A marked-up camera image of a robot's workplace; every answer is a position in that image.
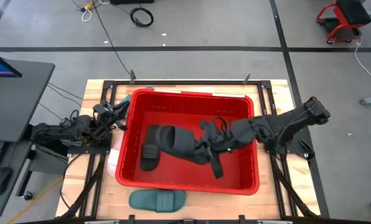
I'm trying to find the red rolling stool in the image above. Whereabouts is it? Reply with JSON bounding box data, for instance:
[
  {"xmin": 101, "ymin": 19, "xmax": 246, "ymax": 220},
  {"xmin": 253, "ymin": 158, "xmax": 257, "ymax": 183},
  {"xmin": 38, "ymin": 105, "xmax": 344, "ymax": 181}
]
[{"xmin": 316, "ymin": 0, "xmax": 371, "ymax": 45}]

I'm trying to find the black aluminium table frame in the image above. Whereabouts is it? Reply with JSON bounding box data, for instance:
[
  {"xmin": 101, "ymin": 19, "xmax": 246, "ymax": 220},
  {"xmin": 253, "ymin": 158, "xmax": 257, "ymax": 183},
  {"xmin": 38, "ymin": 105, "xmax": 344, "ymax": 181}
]
[{"xmin": 60, "ymin": 79, "xmax": 322, "ymax": 224}]

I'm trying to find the looped white cable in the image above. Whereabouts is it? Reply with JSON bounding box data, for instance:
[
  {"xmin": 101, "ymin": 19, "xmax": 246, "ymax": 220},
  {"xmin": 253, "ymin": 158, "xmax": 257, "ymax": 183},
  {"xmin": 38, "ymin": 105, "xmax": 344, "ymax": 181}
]
[{"xmin": 81, "ymin": 8, "xmax": 93, "ymax": 23}]

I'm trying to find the red plastic bin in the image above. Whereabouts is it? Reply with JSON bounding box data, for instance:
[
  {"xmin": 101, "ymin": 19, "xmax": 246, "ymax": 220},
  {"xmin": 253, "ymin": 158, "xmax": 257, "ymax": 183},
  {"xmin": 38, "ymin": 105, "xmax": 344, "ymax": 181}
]
[{"xmin": 115, "ymin": 88, "xmax": 261, "ymax": 196}]

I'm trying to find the coiled black cable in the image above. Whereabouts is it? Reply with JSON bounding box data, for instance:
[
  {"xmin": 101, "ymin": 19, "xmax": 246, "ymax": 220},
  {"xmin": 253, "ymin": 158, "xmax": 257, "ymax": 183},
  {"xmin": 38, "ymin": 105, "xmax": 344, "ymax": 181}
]
[{"xmin": 129, "ymin": 7, "xmax": 155, "ymax": 28}]

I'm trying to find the thin black cable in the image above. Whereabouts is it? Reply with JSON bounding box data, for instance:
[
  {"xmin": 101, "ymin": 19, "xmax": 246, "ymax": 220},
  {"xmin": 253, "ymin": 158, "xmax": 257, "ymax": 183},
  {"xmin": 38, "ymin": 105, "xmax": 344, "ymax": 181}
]
[{"xmin": 47, "ymin": 82, "xmax": 84, "ymax": 101}]

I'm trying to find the long white floor cable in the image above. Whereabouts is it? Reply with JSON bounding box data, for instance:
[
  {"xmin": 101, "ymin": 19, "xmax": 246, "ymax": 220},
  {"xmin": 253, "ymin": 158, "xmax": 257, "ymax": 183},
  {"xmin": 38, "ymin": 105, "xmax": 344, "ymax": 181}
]
[{"xmin": 354, "ymin": 37, "xmax": 371, "ymax": 83}]

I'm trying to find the black computer mouse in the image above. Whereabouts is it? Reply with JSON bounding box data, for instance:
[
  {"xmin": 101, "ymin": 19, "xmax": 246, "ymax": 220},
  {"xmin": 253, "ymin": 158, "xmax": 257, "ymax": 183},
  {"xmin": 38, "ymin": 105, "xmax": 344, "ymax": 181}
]
[{"xmin": 0, "ymin": 166, "xmax": 13, "ymax": 197}]

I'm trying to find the yellow floor cable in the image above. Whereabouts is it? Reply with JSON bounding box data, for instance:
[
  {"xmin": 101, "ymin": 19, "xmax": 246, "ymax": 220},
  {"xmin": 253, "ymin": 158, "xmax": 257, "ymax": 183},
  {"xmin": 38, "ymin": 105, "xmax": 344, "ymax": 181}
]
[{"xmin": 5, "ymin": 176, "xmax": 64, "ymax": 224}]

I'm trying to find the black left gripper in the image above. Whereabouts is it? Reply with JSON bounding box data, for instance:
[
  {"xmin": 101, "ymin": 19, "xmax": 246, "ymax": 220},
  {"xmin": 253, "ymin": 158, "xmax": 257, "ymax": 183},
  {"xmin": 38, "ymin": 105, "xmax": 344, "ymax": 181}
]
[{"xmin": 92, "ymin": 100, "xmax": 131, "ymax": 131}]

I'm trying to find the dark grey desk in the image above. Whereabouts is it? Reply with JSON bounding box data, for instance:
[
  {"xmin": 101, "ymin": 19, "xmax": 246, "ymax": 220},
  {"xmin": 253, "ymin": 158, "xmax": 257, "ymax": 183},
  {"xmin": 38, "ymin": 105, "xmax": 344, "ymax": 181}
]
[{"xmin": 0, "ymin": 57, "xmax": 56, "ymax": 220}]

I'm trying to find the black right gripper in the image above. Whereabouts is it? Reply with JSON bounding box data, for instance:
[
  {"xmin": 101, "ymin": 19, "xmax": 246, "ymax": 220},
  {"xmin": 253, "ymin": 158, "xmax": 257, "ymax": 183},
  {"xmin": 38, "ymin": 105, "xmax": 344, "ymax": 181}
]
[{"xmin": 197, "ymin": 118, "xmax": 236, "ymax": 180}]

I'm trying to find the long black floor cable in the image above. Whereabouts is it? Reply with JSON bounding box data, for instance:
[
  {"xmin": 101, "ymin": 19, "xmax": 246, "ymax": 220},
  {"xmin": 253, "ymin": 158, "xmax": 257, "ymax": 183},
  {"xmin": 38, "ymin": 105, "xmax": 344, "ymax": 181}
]
[{"xmin": 90, "ymin": 0, "xmax": 134, "ymax": 78}]

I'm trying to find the black box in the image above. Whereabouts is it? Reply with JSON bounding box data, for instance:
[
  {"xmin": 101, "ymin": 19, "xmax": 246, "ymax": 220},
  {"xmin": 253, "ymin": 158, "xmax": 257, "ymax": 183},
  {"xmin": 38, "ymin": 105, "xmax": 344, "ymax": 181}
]
[{"xmin": 110, "ymin": 0, "xmax": 155, "ymax": 5}]

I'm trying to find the pink rubber slide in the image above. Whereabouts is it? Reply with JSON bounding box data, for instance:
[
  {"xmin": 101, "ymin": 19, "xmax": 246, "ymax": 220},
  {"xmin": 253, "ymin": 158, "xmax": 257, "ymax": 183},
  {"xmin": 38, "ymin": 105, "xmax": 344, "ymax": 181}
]
[{"xmin": 106, "ymin": 135, "xmax": 124, "ymax": 177}]

